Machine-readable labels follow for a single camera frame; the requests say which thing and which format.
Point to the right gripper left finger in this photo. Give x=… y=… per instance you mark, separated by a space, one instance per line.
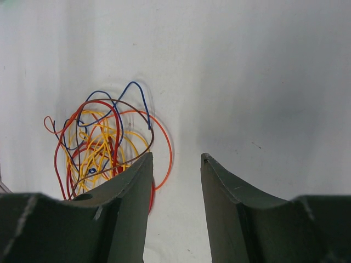
x=105 y=224

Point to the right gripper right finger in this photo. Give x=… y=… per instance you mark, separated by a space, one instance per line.
x=246 y=224

